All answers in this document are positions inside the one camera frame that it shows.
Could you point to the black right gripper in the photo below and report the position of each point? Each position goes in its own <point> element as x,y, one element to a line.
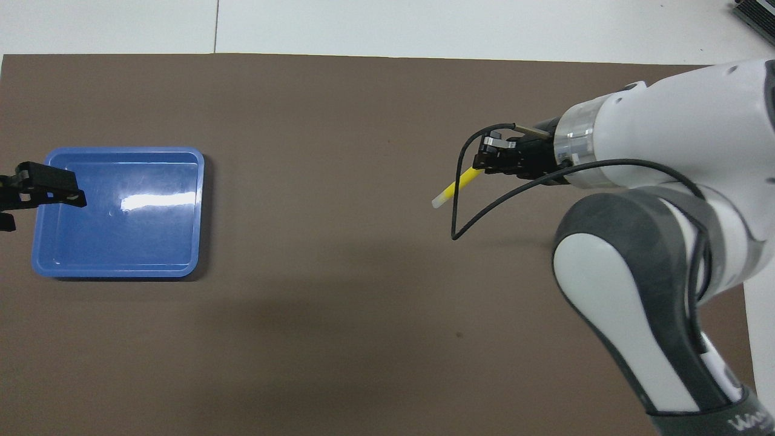
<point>539,154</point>

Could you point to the yellow pen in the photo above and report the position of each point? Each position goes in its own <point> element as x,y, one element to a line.
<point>457,188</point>

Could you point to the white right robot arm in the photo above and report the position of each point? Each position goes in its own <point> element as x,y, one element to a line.
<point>666,121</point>

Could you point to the blue plastic tray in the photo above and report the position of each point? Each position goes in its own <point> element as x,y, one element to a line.
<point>121,242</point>

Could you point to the brown table mat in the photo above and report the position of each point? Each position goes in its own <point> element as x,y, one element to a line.
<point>424,121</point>

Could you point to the grey ribbed device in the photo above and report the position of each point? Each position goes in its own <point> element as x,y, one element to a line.
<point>760,12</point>

